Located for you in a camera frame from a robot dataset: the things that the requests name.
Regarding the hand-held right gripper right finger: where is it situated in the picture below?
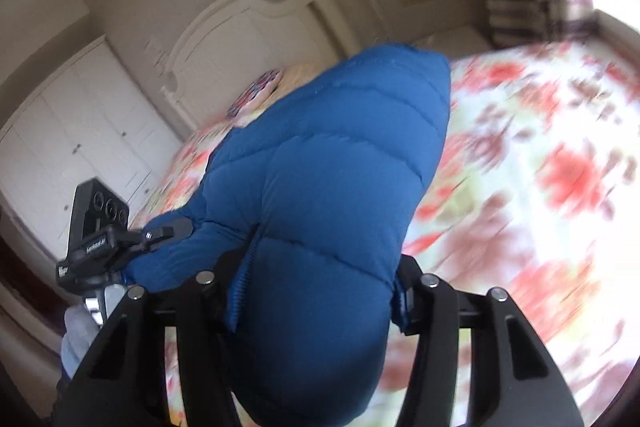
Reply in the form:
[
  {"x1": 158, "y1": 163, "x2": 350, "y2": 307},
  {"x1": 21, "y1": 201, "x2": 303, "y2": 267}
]
[{"x1": 390, "y1": 254, "x2": 586, "y2": 427}]

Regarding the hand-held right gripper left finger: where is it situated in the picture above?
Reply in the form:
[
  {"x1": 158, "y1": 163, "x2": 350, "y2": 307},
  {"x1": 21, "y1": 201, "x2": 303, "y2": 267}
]
[{"x1": 75, "y1": 254, "x2": 252, "y2": 427}]

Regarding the white wooden bed headboard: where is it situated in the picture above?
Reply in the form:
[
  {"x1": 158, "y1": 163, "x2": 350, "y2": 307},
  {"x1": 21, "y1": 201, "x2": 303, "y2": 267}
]
[{"x1": 161, "y1": 0, "x2": 351, "y2": 132}]

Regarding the white lamp pole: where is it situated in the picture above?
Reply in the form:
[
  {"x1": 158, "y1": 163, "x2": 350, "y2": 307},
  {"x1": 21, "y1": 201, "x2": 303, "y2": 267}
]
[{"x1": 345, "y1": 0, "x2": 382, "y2": 54}]

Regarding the patterned pink cushion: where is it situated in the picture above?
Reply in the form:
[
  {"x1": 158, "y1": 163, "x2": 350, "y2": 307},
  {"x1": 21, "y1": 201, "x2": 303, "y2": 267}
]
[{"x1": 227, "y1": 68, "x2": 284, "y2": 120}]

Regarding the white nightstand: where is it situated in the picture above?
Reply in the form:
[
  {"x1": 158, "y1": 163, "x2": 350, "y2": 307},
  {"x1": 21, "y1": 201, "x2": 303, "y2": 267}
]
[{"x1": 415, "y1": 24, "x2": 493, "y2": 54}]

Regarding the beige bay window ledge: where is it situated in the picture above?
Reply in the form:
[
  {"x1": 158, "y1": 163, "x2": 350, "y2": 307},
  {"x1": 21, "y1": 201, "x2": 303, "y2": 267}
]
[{"x1": 592, "y1": 8, "x2": 640, "y2": 50}]

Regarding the person's left hand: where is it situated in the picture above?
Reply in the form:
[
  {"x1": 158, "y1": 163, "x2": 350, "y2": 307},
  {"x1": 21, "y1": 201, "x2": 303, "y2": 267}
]
[{"x1": 62, "y1": 284, "x2": 125, "y2": 379}]

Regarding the floral duvet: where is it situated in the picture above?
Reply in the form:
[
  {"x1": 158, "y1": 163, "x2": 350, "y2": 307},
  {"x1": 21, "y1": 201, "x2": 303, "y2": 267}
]
[{"x1": 127, "y1": 39, "x2": 640, "y2": 427}]

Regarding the pale yellow pillow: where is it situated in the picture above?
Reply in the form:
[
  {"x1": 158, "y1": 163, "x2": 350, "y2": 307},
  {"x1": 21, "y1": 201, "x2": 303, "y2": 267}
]
[{"x1": 270, "y1": 62, "x2": 322, "y2": 108}]

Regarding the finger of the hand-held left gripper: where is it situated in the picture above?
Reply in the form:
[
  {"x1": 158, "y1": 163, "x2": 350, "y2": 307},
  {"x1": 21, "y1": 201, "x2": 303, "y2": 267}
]
[{"x1": 142, "y1": 217, "x2": 194, "y2": 254}]

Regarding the blue quilted jacket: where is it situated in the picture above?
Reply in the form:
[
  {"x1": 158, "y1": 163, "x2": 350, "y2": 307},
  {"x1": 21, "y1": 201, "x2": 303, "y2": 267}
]
[{"x1": 120, "y1": 43, "x2": 453, "y2": 427}]

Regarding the white wardrobe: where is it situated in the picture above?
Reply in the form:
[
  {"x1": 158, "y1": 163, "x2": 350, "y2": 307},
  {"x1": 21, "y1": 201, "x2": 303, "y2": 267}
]
[{"x1": 0, "y1": 34, "x2": 182, "y2": 269}]

